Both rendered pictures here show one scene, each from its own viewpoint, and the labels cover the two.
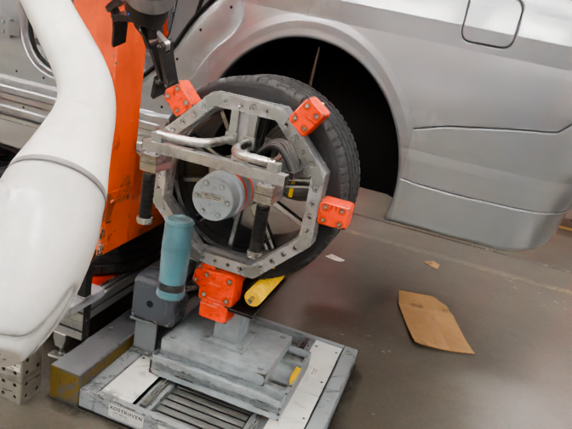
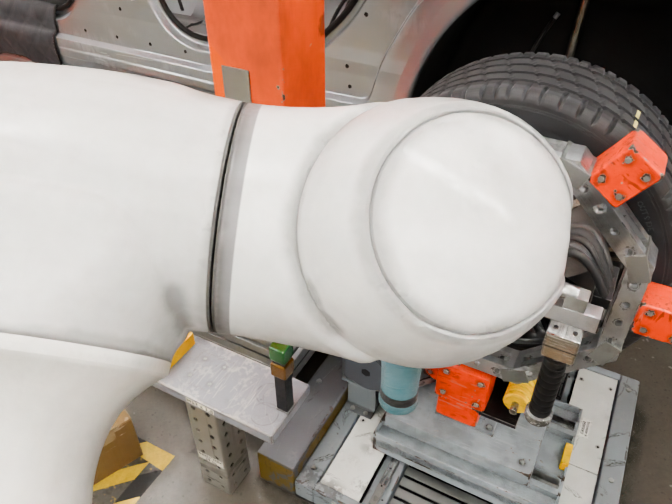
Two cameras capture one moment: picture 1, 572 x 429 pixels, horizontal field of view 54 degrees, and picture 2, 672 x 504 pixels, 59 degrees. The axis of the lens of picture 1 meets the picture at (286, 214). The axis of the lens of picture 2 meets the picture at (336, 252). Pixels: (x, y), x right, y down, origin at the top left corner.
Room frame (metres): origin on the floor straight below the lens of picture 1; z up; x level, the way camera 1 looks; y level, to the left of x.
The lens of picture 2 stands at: (0.70, 0.25, 1.59)
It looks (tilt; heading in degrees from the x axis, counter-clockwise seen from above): 38 degrees down; 13
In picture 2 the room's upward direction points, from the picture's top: straight up
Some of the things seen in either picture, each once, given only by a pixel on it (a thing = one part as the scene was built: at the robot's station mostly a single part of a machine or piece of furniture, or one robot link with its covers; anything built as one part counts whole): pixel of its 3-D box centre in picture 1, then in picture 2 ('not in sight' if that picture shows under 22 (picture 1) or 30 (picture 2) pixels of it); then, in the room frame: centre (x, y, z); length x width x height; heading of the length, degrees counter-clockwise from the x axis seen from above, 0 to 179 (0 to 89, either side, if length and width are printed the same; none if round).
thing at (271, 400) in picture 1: (233, 361); (478, 428); (1.82, 0.09, 0.13); 0.50 x 0.36 x 0.10; 75
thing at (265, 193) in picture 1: (269, 191); (565, 330); (1.42, 0.05, 0.93); 0.09 x 0.05 x 0.05; 165
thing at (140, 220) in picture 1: (146, 196); not in sight; (1.48, 0.39, 0.83); 0.04 x 0.04 x 0.16
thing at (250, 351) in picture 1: (233, 314); (477, 380); (1.83, 0.12, 0.32); 0.40 x 0.30 x 0.28; 75
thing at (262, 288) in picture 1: (265, 284); (529, 367); (1.73, 0.02, 0.51); 0.29 x 0.06 x 0.06; 165
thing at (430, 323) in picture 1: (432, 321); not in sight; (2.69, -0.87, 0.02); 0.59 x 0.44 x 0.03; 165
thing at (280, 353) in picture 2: not in sight; (281, 350); (1.53, 0.56, 0.64); 0.04 x 0.04 x 0.04; 75
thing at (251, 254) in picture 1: (259, 229); (547, 386); (1.39, 0.06, 0.83); 0.04 x 0.04 x 0.16
